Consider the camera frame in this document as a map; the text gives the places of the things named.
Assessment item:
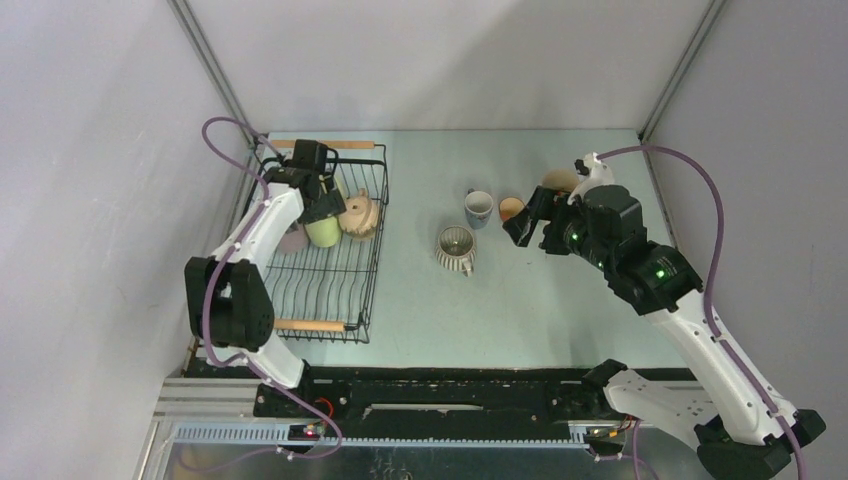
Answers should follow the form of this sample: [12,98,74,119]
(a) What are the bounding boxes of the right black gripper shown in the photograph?
[503,185,614,273]

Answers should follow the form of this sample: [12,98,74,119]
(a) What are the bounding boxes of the small orange cup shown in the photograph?
[498,196,525,223]

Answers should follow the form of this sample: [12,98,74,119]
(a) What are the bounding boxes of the light green cup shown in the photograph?
[305,216,342,248]

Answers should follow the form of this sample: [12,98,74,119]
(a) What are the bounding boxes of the grey-blue small cup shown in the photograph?
[464,189,494,230]

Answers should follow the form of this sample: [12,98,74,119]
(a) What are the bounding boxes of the seashell coral print mug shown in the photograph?
[541,168,580,192]

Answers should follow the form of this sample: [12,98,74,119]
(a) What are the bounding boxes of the white ribbed mug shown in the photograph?
[435,225,476,277]

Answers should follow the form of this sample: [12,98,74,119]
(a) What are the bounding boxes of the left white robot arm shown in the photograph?
[184,139,345,417]

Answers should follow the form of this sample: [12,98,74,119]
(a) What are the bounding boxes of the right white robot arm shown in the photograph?
[503,185,825,479]

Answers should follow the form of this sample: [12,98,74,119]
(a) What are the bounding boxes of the peach teapot-shaped cup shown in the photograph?
[338,188,380,240]

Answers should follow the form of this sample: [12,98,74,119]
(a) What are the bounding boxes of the mauve cup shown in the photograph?
[277,223,310,255]

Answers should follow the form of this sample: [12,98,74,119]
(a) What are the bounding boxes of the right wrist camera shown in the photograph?
[567,152,615,205]

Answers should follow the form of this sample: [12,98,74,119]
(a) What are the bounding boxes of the black wire dish rack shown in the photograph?
[244,140,390,344]

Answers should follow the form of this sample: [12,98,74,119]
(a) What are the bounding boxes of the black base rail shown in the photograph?
[295,366,631,444]

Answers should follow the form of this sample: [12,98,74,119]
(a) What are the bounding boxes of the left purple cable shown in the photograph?
[199,117,346,461]

